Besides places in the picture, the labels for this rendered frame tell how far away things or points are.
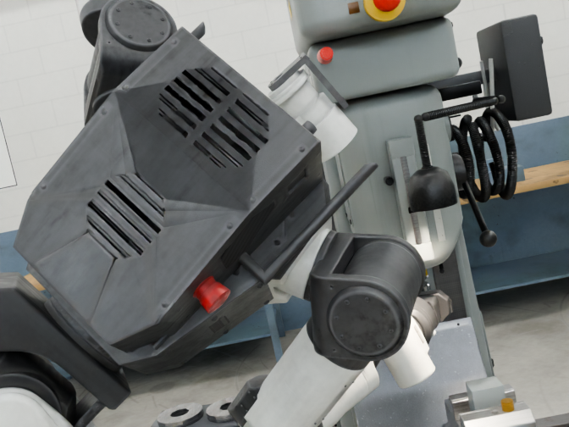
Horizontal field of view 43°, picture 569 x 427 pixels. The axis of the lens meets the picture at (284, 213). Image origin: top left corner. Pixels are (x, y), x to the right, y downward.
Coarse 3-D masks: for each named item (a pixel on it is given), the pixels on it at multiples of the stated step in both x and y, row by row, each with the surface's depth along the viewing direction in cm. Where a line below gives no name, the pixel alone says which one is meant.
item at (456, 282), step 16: (464, 240) 177; (464, 256) 176; (432, 272) 174; (448, 272) 174; (464, 272) 174; (432, 288) 175; (448, 288) 174; (464, 288) 175; (464, 304) 175; (448, 320) 175; (480, 320) 179; (480, 336) 178; (352, 416) 180
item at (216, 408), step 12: (168, 408) 145; (180, 408) 144; (192, 408) 142; (204, 408) 145; (216, 408) 140; (156, 420) 144; (168, 420) 139; (180, 420) 138; (192, 420) 138; (204, 420) 139; (216, 420) 136; (228, 420) 136
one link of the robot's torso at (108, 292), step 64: (192, 64) 75; (128, 128) 74; (192, 128) 73; (256, 128) 73; (64, 192) 75; (128, 192) 73; (192, 192) 72; (256, 192) 71; (320, 192) 82; (64, 256) 74; (128, 256) 73; (192, 256) 71; (256, 256) 80; (320, 256) 83; (128, 320) 72; (192, 320) 79
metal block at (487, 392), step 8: (472, 384) 140; (480, 384) 139; (488, 384) 138; (496, 384) 137; (472, 392) 137; (480, 392) 137; (488, 392) 137; (496, 392) 137; (504, 392) 137; (472, 400) 137; (480, 400) 137; (488, 400) 137; (496, 400) 137; (472, 408) 139; (480, 408) 137
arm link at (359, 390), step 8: (360, 376) 107; (352, 384) 106; (360, 384) 107; (352, 392) 106; (360, 392) 107; (344, 400) 105; (352, 400) 106; (360, 400) 108; (336, 408) 104; (344, 408) 105; (232, 416) 101; (328, 416) 103; (336, 416) 104; (248, 424) 98; (328, 424) 104
